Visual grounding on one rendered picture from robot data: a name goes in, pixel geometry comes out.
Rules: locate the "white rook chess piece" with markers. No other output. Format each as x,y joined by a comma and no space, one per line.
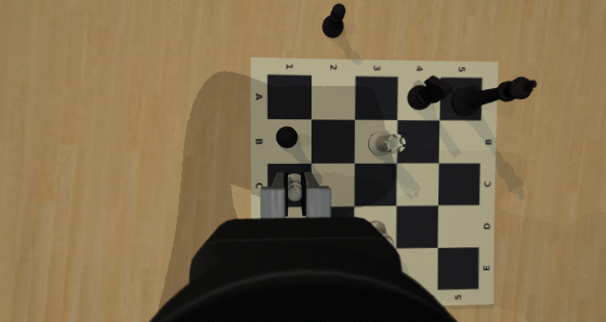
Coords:
382,143

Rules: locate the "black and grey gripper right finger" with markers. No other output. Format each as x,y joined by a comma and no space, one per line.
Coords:
316,200

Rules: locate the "black and cream chessboard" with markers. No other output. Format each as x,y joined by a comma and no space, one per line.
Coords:
435,198

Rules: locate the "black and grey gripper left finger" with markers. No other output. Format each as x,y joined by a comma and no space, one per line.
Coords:
272,199

